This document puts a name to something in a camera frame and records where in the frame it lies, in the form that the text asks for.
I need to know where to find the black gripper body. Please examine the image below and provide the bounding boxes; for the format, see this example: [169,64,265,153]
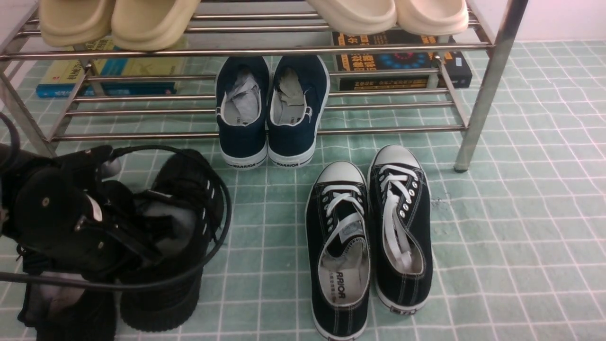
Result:
[1,144,126,280]

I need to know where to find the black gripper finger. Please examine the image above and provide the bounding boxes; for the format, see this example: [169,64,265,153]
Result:
[102,208,164,266]

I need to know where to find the black knit sneaker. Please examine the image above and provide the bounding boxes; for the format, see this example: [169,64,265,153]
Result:
[119,149,225,332]
[17,245,117,341]

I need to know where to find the silver metal shoe rack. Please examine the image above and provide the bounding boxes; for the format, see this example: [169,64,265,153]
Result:
[1,0,528,173]

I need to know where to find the yellow blue book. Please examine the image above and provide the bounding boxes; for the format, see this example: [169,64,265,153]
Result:
[36,57,187,99]

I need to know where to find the beige slipper far left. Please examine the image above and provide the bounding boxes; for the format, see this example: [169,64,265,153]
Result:
[37,0,116,47]

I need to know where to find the beige slipper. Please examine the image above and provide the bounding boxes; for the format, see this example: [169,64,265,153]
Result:
[112,0,200,52]
[37,0,116,47]

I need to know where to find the navy canvas shoe left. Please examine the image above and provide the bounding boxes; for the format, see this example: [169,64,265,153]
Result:
[215,56,271,170]

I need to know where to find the navy canvas shoe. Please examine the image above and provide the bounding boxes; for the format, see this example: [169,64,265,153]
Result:
[267,55,330,168]
[215,56,271,170]

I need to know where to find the black canvas sneaker left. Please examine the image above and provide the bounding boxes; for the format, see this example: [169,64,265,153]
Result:
[305,161,371,341]

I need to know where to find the black canvas sneaker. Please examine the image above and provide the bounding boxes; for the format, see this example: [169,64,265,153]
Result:
[366,144,433,315]
[305,161,371,341]

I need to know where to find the navy canvas shoe right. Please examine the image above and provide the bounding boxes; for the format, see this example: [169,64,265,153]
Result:
[267,55,330,168]

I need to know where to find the black canvas sneaker right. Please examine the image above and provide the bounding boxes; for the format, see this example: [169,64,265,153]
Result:
[366,144,433,315]

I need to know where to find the black orange book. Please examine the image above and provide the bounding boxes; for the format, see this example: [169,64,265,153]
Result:
[332,30,472,91]

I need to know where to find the cream slipper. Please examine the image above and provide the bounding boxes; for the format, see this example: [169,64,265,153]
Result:
[394,0,469,36]
[307,0,397,36]

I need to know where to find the cream slipper far right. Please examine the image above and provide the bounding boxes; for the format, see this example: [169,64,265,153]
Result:
[394,0,469,36]

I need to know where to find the black cable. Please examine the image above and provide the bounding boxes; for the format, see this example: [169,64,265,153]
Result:
[0,112,232,291]

